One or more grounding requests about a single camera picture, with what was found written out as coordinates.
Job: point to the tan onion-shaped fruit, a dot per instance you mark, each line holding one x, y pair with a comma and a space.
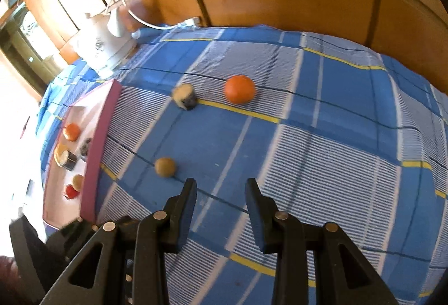
77, 181

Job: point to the large orange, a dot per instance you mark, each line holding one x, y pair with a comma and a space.
239, 89

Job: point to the small dark fruit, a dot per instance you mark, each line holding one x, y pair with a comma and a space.
85, 147

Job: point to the cut tan dark-skinned fruit piece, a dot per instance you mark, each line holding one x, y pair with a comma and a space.
183, 95

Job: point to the small tan round fruit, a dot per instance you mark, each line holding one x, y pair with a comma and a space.
165, 167

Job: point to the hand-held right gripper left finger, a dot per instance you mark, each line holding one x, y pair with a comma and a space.
183, 214

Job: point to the person's left forearm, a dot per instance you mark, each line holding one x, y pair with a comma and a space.
7, 273

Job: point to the blue plaid blanket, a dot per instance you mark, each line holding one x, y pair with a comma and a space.
315, 168

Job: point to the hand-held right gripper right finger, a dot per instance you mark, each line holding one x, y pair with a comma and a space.
257, 217

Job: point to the small red tomato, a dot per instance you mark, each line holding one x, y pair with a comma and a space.
71, 191

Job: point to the white power plug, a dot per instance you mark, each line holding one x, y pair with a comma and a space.
190, 22

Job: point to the large yellow cut fruit piece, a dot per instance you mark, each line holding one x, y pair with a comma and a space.
64, 157

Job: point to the small orange tangerine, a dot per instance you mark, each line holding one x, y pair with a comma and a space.
72, 132

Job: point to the pink shallow box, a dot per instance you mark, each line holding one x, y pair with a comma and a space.
101, 151

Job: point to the white electric kettle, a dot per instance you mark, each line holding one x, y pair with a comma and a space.
101, 46

